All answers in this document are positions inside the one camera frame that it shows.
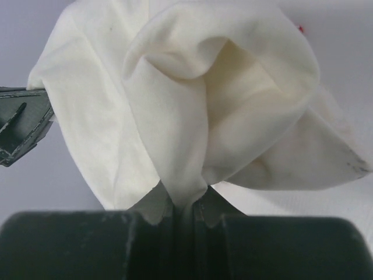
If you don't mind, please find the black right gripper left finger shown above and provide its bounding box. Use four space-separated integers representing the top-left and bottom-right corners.
0 179 175 280

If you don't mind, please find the cream white t shirt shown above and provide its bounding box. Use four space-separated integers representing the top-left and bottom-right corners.
27 1 372 210

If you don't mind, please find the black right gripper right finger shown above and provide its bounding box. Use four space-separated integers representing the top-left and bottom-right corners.
193 188 369 279

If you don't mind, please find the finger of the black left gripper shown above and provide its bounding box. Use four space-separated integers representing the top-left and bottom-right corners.
1 87 54 167

